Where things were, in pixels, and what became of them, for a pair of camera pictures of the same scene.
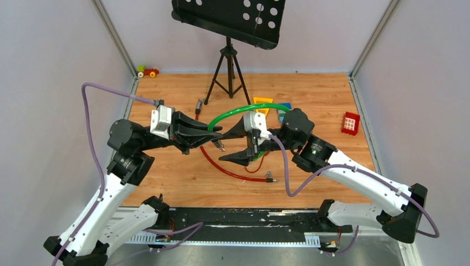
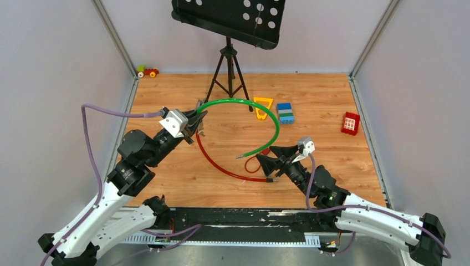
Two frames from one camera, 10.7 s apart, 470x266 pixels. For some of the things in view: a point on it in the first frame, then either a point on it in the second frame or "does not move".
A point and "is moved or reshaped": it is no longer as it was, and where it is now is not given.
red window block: (350, 123) does not move
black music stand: (256, 22) does not move
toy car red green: (141, 71) does not move
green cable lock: (243, 107) is moved or reshaped
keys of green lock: (219, 144) is moved or reshaped
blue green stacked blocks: (281, 113) does not move
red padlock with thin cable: (260, 165) does not move
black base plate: (244, 225) does not move
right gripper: (243, 157) to (270, 164)
